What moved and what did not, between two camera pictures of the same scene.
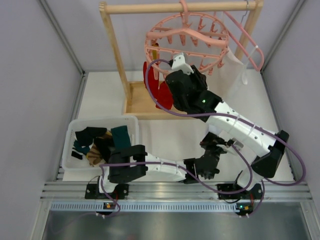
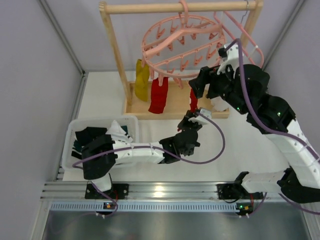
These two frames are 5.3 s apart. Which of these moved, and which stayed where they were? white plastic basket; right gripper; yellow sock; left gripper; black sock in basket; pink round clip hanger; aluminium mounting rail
Moved: yellow sock; right gripper; left gripper
Stayed: aluminium mounting rail; black sock in basket; pink round clip hanger; white plastic basket
